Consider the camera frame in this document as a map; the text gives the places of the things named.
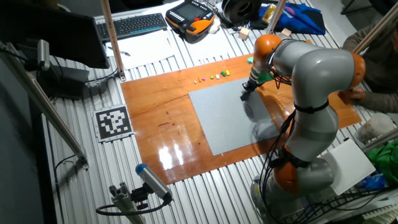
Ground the blue plastic bag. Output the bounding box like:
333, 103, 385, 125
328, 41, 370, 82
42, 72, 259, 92
360, 172, 388, 190

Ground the black camera clamp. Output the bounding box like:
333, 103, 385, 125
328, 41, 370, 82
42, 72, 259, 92
130, 183, 154, 211

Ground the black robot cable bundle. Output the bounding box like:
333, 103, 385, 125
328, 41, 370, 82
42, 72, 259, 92
259, 52, 298, 224

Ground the blue cloth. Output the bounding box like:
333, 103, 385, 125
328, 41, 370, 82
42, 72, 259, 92
257, 2, 326, 35

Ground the green wrist adapter ring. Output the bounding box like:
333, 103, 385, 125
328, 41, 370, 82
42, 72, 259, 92
252, 70, 275, 85

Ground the brown-sleeved person forearm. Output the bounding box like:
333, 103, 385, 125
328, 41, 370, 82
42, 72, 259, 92
361, 90, 398, 114

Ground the small silver camera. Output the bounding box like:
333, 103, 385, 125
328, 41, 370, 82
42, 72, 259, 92
37, 39, 51, 72

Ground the white ribbed strip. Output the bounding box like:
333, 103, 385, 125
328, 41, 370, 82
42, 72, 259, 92
362, 202, 398, 222

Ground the short aluminium profile stub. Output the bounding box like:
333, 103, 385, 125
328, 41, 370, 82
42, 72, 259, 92
108, 182, 147, 224

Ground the orange and black teach pendant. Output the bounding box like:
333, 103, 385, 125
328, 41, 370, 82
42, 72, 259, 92
165, 0, 216, 44

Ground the person's bare hand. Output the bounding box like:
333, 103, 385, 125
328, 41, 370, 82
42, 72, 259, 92
347, 87, 367, 101

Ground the clear plastic container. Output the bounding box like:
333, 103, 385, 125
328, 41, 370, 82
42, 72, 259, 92
354, 112, 396, 144

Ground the tan slanted frame beam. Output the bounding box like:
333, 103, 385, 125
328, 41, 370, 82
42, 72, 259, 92
351, 1, 398, 57

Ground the grey Lego baseplate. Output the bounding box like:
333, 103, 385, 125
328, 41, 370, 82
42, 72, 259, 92
188, 77, 280, 156

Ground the black computer monitor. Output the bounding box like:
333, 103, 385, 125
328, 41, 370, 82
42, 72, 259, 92
0, 0, 110, 69

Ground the black loose cable tangle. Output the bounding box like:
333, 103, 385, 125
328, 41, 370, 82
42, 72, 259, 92
279, 186, 398, 224

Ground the black filament spool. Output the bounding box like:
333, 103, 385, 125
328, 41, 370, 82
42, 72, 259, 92
222, 0, 264, 26

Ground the black and white fiducial tag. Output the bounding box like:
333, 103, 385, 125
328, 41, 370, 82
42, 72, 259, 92
93, 104, 135, 143

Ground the black camera cable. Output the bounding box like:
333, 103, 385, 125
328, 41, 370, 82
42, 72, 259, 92
95, 198, 172, 217

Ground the green cloth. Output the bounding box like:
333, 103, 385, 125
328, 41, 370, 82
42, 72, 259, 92
374, 139, 398, 186

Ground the white flat board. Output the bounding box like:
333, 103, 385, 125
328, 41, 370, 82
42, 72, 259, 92
323, 138, 376, 196

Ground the aluminium frame post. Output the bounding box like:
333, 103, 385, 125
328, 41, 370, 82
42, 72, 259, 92
266, 0, 289, 34

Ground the tan upright frame post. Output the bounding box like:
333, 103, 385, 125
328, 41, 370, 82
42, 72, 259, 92
99, 0, 127, 82

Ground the person in brown sweater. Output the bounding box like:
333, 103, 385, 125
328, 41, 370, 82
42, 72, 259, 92
341, 24, 398, 94

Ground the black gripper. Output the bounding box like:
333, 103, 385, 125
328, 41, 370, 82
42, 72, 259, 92
239, 77, 266, 102

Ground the short aluminium frame beam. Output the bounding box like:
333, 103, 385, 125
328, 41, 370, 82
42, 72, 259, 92
362, 127, 398, 153

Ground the black computer keyboard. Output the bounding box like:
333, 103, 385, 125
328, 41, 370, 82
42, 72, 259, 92
95, 12, 169, 43

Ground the black pen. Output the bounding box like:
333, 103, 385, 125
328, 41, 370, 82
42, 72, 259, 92
107, 46, 131, 57

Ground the plain white paper sheet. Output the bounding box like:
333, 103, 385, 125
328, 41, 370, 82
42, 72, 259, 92
105, 29, 177, 71

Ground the thin black power cable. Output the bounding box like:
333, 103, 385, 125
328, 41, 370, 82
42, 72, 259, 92
85, 68, 119, 85

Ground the long aluminium frame beam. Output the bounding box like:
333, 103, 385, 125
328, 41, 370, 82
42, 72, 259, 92
0, 42, 90, 170

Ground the golden packet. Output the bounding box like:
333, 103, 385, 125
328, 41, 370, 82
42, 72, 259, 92
262, 3, 277, 25

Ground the white rounded lump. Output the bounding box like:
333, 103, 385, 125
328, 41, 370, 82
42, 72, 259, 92
207, 18, 221, 34

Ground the black electronics box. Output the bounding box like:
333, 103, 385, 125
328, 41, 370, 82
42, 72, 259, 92
37, 63, 90, 100

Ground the glossy wooden board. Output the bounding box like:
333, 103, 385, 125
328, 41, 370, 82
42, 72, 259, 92
120, 54, 363, 186

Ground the silver camera with blue cap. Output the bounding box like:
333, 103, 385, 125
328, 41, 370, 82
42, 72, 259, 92
135, 163, 174, 203

